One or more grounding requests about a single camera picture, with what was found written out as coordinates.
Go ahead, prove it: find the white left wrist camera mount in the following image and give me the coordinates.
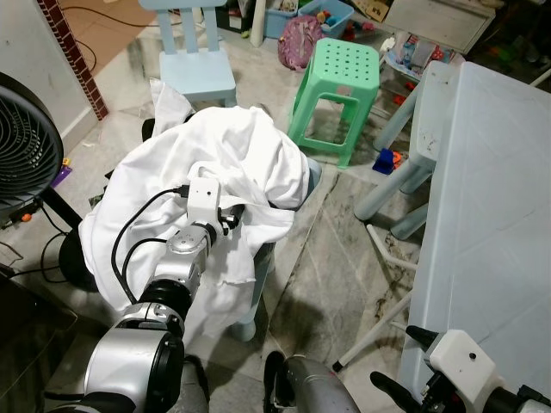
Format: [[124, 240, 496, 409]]
[[186, 176, 226, 229]]

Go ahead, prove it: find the purple toy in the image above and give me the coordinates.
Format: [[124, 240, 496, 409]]
[[50, 163, 74, 188]]

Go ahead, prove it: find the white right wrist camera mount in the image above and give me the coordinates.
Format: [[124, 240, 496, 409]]
[[426, 330, 500, 397]]

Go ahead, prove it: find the grey robot left leg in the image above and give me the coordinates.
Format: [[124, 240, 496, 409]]
[[176, 357, 212, 413]]

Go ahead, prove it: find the white metal rod frame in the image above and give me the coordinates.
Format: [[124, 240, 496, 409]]
[[331, 222, 416, 373]]

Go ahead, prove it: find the purple backpack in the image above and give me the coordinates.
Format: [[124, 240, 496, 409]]
[[277, 15, 324, 71]]

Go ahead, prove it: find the blue and orange toy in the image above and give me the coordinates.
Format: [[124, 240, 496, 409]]
[[372, 148, 404, 176]]

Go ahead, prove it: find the white shirt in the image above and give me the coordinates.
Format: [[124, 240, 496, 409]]
[[79, 79, 313, 345]]

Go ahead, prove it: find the grey robot right leg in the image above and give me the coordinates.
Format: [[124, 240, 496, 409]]
[[263, 351, 361, 413]]

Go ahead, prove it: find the grey robot leg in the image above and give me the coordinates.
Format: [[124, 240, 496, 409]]
[[176, 357, 212, 413], [263, 351, 361, 413]]

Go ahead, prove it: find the green plastic stool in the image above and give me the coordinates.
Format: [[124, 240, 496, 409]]
[[287, 38, 381, 169]]

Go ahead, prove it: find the black floor fan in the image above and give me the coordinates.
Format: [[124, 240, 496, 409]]
[[0, 71, 97, 293]]

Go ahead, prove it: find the light blue plastic table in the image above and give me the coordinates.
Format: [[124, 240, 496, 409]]
[[355, 60, 551, 405]]

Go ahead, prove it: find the blue toy bin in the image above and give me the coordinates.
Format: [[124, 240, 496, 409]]
[[263, 0, 354, 40]]

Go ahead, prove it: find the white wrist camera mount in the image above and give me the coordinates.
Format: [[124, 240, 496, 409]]
[[426, 330, 500, 397], [186, 176, 226, 229]]

